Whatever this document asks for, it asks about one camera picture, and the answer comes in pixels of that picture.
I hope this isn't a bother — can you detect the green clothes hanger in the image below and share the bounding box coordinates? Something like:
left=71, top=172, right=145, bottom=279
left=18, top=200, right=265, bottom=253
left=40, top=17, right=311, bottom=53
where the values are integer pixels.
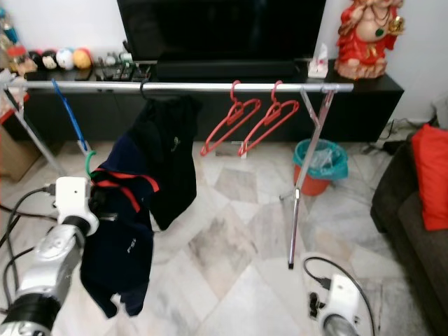
left=83, top=148, right=98, bottom=178

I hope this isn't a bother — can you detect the navy garment with red trim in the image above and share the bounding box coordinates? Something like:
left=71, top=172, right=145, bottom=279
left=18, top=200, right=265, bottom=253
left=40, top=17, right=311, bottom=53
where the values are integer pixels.
left=80, top=133, right=161, bottom=320

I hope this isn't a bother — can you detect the blue clothes hanger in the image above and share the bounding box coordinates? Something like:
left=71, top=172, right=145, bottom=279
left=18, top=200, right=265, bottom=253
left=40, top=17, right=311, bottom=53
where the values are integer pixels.
left=50, top=78, right=89, bottom=154

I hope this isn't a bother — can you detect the black t-shirt with green logo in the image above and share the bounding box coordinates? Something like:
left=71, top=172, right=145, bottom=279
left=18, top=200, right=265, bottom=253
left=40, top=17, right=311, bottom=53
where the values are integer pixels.
left=129, top=93, right=203, bottom=231

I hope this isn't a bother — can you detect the brown cardboard box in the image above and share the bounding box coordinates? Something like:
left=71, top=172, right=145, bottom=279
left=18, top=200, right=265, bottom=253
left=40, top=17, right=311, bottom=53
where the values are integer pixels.
left=0, top=126, right=43, bottom=182

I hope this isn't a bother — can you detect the dark grey fabric sofa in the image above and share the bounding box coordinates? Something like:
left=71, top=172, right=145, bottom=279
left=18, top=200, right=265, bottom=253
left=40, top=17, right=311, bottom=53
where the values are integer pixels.
left=370, top=133, right=448, bottom=331

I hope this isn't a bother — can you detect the red bin with teal bag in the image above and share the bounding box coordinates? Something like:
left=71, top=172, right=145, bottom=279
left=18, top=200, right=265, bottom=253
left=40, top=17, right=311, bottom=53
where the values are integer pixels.
left=293, top=139, right=350, bottom=197

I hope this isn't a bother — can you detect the black remote control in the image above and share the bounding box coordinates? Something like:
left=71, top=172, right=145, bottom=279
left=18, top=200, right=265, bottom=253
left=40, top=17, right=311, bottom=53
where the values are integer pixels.
left=104, top=63, right=135, bottom=81

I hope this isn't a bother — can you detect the marble pattern folding table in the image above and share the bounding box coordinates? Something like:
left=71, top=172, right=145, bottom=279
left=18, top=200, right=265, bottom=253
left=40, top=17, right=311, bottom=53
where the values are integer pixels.
left=0, top=86, right=43, bottom=221

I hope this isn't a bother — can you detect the small black tray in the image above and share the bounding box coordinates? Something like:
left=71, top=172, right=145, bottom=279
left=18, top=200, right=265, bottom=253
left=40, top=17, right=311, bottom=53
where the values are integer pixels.
left=133, top=62, right=156, bottom=81

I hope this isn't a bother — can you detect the silver metal clothes rack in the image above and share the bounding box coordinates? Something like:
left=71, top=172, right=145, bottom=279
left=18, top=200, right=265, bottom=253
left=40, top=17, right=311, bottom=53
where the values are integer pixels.
left=0, top=78, right=355, bottom=271

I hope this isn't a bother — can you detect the orange ball plush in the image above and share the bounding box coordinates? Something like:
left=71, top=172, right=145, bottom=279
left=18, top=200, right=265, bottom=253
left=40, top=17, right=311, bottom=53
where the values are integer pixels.
left=72, top=48, right=92, bottom=70

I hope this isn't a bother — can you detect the white ball plush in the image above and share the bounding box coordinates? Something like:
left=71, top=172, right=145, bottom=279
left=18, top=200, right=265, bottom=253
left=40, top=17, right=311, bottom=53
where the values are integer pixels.
left=55, top=49, right=74, bottom=71

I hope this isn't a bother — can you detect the dark brown ball plush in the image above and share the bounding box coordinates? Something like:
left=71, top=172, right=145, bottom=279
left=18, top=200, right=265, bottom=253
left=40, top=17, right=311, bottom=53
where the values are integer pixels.
left=40, top=50, right=57, bottom=70

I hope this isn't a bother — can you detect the red cushion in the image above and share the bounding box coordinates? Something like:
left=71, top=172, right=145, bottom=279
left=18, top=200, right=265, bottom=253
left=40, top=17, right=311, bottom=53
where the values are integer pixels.
left=410, top=124, right=448, bottom=232

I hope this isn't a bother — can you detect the black soundbar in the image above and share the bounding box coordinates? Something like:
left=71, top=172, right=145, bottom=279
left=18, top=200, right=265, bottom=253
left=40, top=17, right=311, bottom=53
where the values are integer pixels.
left=155, top=59, right=299, bottom=80

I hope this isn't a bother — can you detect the black television console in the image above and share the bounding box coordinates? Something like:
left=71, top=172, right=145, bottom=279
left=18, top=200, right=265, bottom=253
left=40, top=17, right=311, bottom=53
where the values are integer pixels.
left=14, top=63, right=405, bottom=145

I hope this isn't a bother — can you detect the black flat television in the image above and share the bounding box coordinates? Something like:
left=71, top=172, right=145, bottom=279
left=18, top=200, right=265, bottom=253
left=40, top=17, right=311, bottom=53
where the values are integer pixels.
left=117, top=0, right=327, bottom=64

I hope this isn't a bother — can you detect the small white figurine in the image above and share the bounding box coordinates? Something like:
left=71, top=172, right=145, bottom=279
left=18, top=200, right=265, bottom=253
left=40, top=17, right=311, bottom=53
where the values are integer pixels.
left=307, top=43, right=330, bottom=78

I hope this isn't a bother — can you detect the red robed figurine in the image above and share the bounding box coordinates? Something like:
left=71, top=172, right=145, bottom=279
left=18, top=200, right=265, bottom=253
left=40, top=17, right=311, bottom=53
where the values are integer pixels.
left=334, top=0, right=406, bottom=81

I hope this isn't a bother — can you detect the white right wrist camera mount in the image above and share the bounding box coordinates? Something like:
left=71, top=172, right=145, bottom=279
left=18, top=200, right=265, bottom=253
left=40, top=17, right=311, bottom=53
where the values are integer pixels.
left=322, top=273, right=362, bottom=326

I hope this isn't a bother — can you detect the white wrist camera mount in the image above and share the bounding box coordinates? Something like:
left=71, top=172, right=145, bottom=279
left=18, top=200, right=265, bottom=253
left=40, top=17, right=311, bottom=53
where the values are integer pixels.
left=55, top=176, right=92, bottom=226
left=322, top=273, right=362, bottom=326

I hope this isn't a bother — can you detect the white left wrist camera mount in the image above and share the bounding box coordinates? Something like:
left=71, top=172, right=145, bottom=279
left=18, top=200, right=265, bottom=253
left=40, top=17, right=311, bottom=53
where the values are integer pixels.
left=55, top=176, right=92, bottom=226

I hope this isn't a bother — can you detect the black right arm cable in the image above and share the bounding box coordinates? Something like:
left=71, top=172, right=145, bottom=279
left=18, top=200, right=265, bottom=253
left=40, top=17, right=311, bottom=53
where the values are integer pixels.
left=302, top=255, right=379, bottom=336

